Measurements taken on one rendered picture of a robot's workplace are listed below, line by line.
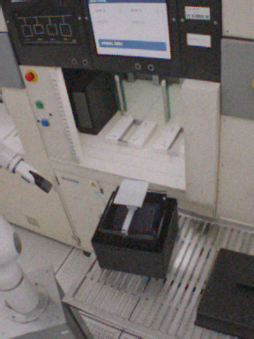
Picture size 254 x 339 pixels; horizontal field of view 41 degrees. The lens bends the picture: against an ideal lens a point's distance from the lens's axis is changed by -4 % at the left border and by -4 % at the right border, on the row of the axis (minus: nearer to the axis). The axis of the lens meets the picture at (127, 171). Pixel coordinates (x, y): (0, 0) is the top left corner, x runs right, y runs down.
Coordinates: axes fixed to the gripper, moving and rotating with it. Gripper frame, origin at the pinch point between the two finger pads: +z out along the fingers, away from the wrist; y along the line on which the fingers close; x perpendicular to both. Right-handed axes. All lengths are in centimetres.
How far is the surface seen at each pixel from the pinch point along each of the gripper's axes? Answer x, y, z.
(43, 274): -30.9, -3.8, 19.0
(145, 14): 49, 63, -5
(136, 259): -8.5, 21.4, 42.9
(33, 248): -19, -116, 11
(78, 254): -6, -99, 38
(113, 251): -10.1, 19.7, 34.2
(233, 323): -14, 48, 75
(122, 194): 6.5, 29.8, 24.4
